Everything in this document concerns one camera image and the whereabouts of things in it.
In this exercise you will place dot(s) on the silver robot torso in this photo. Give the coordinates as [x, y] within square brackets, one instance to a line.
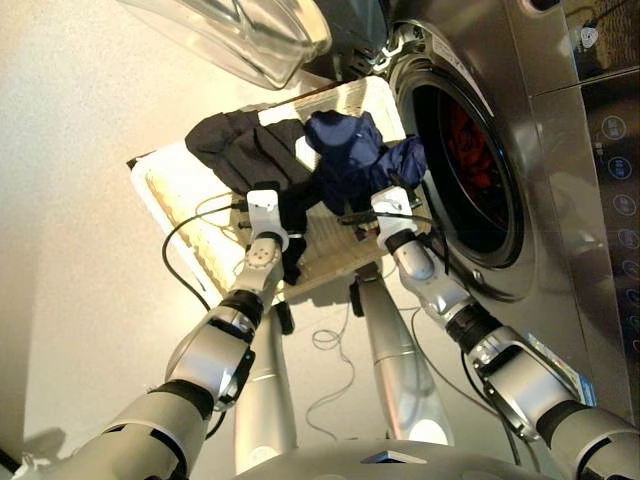
[375, 465]

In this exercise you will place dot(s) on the blue garment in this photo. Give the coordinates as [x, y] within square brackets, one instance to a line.
[350, 150]

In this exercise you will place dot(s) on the black garment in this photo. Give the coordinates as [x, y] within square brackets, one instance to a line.
[250, 150]

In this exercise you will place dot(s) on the round glass washing machine door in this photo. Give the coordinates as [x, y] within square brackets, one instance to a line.
[240, 35]

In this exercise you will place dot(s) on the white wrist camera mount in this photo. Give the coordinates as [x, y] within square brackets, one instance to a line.
[392, 205]
[265, 210]

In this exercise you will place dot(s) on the pale woven basket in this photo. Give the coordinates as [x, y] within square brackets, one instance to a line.
[175, 200]

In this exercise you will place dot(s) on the silver robot leg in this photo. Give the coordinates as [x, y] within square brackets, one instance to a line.
[265, 400]
[400, 375]

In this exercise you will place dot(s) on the grey washing machine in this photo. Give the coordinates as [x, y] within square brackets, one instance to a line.
[550, 150]

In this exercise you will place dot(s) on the red garment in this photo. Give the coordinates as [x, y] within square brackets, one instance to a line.
[470, 150]

